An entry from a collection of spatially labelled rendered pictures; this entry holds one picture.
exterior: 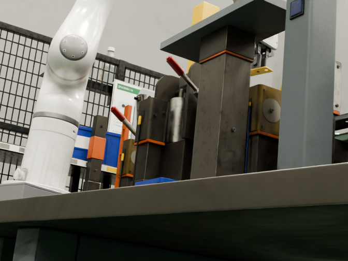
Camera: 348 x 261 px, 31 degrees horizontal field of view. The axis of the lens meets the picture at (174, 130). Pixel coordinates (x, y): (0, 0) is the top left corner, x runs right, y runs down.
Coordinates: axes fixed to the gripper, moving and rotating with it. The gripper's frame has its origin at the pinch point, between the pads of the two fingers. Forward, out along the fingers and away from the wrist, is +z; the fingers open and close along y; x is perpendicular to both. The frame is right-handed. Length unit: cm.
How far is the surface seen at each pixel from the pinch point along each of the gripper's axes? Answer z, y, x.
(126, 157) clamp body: 27, -8, 44
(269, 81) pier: -149, 314, 241
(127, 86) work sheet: -18, 28, 94
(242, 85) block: 23.5, -35.0, -24.5
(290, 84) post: 30, -44, -44
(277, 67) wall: -176, 341, 252
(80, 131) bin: 12, -1, 81
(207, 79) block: 22.1, -38.7, -17.5
